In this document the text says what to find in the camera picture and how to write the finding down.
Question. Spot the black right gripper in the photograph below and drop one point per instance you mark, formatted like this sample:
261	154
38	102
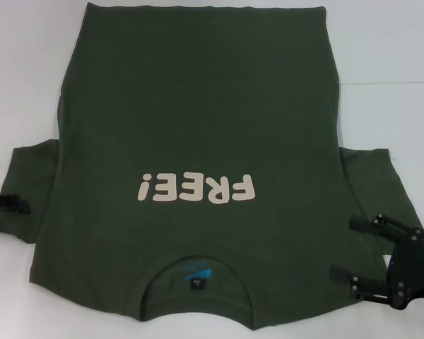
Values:
415	270

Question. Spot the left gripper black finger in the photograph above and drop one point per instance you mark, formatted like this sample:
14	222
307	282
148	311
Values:
7	203

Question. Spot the dark green FREE t-shirt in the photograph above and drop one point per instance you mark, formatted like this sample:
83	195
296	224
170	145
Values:
198	106

